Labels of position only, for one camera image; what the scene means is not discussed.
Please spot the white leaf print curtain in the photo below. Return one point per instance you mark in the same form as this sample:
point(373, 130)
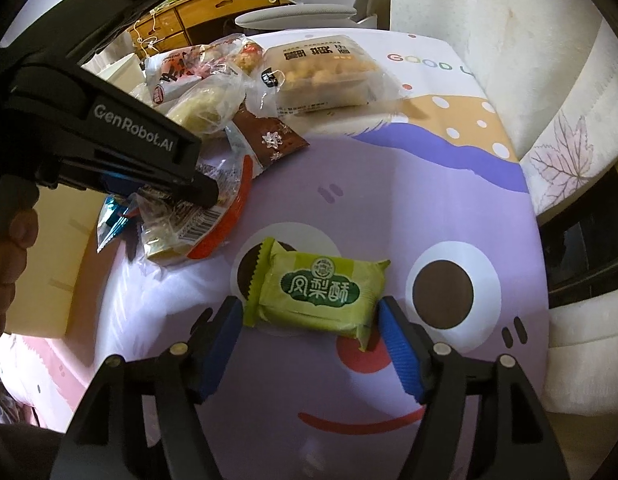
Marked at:
point(489, 35)

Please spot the yellow puffs clear bag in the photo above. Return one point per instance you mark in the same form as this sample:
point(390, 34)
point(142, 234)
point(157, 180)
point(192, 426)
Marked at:
point(204, 105)

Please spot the dark window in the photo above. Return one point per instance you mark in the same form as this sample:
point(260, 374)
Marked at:
point(584, 240)

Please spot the cartoon face printed mat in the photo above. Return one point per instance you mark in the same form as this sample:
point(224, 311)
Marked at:
point(389, 200)

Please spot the blue foil candy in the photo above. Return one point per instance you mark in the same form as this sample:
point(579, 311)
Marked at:
point(111, 217)

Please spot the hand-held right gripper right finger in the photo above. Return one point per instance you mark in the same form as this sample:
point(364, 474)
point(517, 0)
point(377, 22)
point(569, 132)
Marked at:
point(399, 350)

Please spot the red white snack bag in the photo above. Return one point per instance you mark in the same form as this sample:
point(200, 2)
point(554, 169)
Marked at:
point(164, 80)

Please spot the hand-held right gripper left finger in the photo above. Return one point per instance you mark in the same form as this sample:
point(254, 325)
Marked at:
point(221, 345)

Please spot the yellow-green snack packet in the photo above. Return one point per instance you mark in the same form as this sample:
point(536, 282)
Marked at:
point(314, 290)

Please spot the brown snowflake snack packet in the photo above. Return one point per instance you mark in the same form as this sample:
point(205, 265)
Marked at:
point(269, 140)

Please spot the white plastic bin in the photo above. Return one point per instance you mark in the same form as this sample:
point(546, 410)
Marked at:
point(64, 270)

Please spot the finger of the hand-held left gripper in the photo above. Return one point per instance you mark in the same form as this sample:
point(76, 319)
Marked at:
point(199, 191)

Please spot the clear pastry tray pack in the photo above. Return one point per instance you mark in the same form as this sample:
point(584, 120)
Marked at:
point(324, 75)

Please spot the wooden desk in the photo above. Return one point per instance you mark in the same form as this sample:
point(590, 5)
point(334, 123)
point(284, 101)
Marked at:
point(199, 5)

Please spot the clear red-edged snack packet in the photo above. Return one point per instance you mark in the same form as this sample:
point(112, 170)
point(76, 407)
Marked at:
point(189, 232)

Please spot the round pastry clear packet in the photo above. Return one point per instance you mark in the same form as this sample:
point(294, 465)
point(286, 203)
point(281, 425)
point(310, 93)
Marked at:
point(249, 55)

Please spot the person's left hand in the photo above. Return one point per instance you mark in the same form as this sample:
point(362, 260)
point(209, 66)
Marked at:
point(6, 280)

